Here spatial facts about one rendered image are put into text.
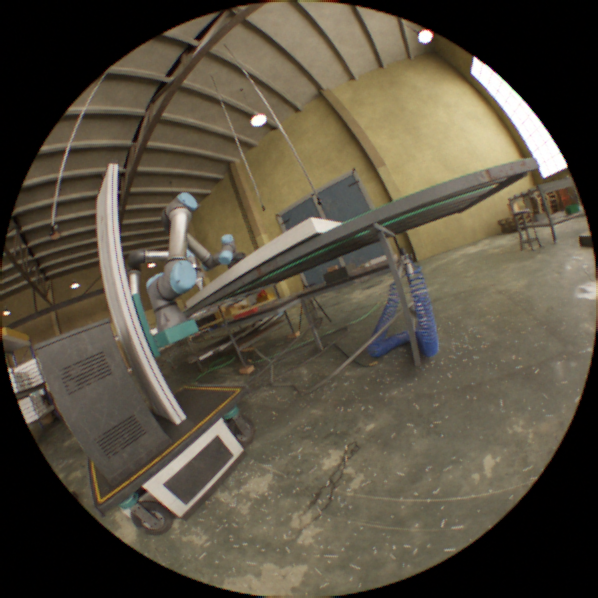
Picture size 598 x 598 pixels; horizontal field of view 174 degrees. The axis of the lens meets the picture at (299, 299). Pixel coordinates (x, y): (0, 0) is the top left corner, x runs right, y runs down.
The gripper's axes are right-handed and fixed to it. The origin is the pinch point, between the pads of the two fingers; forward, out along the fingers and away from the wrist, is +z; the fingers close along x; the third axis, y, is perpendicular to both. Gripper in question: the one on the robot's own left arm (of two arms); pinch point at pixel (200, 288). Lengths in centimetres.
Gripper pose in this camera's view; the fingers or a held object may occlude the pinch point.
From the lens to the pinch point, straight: 167.8
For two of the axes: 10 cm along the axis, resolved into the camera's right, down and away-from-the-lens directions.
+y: -7.6, 2.5, 5.9
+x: -5.3, 2.7, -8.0
